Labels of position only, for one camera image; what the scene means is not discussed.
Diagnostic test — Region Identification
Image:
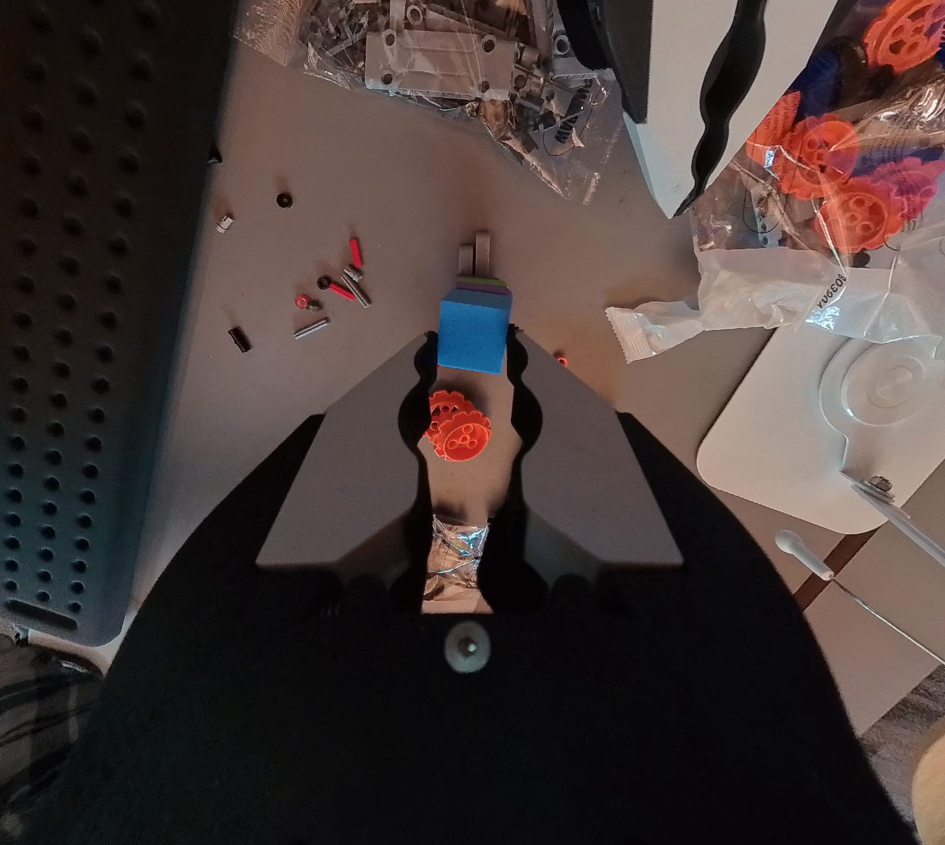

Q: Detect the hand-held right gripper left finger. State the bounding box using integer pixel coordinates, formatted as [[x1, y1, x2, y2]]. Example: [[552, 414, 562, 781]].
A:
[[254, 334, 438, 569]]

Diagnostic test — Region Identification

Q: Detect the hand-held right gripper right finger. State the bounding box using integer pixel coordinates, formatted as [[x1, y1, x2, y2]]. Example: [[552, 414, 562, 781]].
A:
[[508, 326, 683, 570]]

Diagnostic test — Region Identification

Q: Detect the clear bag of grey parts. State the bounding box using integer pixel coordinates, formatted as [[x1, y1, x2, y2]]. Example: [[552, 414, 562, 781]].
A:
[[235, 0, 625, 205]]

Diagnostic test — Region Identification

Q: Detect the blue foam cube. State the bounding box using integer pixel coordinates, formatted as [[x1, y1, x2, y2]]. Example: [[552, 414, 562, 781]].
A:
[[437, 289, 514, 371]]

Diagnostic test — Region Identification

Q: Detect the clear bag of orange gears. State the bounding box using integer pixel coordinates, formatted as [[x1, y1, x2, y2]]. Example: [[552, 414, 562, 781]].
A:
[[690, 0, 945, 285]]

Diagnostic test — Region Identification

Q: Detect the small clear bag of parts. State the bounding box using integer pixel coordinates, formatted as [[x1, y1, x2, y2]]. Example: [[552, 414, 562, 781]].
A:
[[427, 511, 494, 601]]

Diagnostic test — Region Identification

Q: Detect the orange gear stack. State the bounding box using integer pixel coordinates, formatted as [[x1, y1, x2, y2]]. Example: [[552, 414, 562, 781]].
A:
[[427, 389, 494, 463]]

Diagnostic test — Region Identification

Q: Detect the white metal stand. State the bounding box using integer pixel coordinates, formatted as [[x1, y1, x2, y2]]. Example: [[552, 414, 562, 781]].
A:
[[695, 326, 945, 569]]

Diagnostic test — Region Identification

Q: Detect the dark perforated panel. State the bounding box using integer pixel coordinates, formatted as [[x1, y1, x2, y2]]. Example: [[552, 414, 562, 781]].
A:
[[0, 0, 255, 648]]

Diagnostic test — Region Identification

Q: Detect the white tipped wire rod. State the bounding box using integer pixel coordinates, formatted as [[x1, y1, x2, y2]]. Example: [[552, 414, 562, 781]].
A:
[[774, 529, 945, 665]]

